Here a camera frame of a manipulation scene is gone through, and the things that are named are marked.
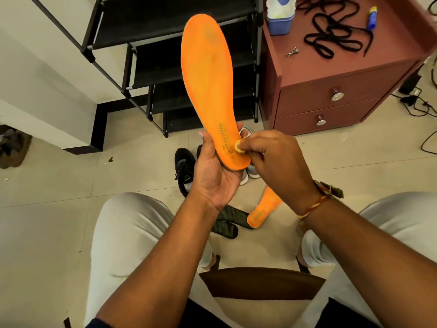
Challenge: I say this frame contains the person's right hand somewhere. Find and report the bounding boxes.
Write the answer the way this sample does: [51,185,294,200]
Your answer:
[236,130,322,215]

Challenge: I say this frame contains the person's left hand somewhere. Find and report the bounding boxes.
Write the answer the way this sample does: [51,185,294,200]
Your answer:
[186,122,245,213]

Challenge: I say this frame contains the orange shoe insole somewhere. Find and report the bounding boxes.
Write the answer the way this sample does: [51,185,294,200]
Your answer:
[180,13,251,171]
[246,186,283,229]

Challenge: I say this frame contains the person's right forearm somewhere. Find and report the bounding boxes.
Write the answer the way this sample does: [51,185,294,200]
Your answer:
[296,188,437,328]

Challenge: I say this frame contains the person's left forearm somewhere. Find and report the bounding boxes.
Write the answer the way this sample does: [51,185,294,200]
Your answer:
[96,196,220,328]

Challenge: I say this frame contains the dark green shoe insole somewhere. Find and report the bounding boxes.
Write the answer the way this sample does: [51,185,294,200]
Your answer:
[211,220,239,240]
[216,205,255,230]

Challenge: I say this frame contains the person's left leg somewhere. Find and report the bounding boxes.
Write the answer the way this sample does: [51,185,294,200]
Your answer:
[84,192,239,328]

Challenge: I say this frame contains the person's leg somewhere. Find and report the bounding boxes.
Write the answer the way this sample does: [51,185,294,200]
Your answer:
[295,191,437,328]
[84,192,239,328]

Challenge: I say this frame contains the brown wooden stool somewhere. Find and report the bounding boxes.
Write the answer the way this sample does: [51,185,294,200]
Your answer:
[199,255,326,302]

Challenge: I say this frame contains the maroon wooden drawer cabinet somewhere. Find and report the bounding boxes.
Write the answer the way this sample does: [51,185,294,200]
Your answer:
[259,0,437,136]

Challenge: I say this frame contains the black metal shoe rack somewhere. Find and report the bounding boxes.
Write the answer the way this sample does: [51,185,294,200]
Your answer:
[29,0,264,138]

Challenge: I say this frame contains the blue plastic container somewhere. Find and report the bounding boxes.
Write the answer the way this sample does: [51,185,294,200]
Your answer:
[266,12,296,36]

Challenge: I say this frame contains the black shoelace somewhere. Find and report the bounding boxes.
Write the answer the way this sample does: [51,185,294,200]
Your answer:
[304,13,374,60]
[296,0,361,18]

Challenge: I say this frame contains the person's right leg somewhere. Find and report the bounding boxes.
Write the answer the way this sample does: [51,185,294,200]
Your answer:
[295,191,437,328]

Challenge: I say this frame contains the black charger plug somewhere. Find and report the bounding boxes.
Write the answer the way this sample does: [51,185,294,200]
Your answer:
[400,87,422,107]

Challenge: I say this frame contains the black power adapter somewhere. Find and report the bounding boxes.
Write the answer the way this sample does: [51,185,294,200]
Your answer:
[398,63,425,96]

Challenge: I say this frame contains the black shirt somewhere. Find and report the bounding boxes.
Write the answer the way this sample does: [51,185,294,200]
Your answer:
[85,297,383,328]

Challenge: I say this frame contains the blue yellow tube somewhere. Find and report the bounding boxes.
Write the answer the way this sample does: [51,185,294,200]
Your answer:
[367,5,378,32]

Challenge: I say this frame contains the brown worn shoe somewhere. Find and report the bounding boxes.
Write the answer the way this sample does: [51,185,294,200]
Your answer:
[0,125,32,169]

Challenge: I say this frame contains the red yellow thread bracelet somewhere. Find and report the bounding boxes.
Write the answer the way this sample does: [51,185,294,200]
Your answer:
[297,193,333,220]

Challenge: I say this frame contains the olive watch strap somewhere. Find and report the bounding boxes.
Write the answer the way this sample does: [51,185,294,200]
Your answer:
[313,180,344,199]

